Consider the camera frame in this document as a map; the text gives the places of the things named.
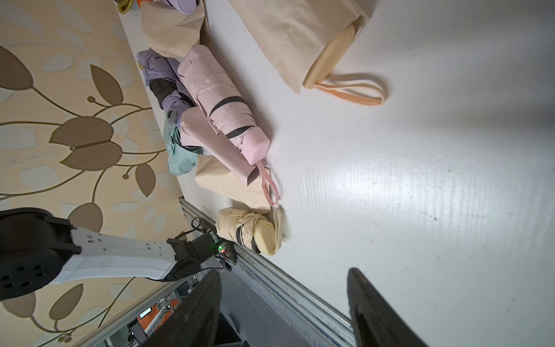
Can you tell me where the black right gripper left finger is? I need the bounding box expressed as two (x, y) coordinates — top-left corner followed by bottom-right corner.
(145, 270), (223, 347)

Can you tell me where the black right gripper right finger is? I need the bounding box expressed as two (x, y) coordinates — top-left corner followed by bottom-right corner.
(347, 267), (426, 347)

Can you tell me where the pink sleeved umbrella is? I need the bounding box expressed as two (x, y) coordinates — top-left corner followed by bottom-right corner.
(178, 45), (280, 207)

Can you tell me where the lilac umbrella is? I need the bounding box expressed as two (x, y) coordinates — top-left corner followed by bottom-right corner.
(162, 0), (199, 15)
(137, 49), (196, 126)

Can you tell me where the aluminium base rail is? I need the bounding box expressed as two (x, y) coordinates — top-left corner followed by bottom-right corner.
(178, 197), (356, 347)

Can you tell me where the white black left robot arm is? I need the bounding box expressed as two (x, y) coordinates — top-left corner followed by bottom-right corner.
(1, 208), (177, 301)

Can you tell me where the cream umbrella sleeve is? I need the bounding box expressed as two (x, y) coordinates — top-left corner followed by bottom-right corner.
(195, 156), (271, 214)

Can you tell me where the mint green umbrella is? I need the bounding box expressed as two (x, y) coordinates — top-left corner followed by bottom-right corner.
(163, 110), (203, 176)

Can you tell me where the cream bare umbrella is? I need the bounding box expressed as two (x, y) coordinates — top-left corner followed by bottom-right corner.
(215, 208), (283, 256)

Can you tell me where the yellow black work glove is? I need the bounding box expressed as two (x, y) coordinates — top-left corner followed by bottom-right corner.
(114, 0), (134, 14)

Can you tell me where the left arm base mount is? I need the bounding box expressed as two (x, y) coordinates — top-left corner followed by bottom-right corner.
(160, 231), (238, 282)

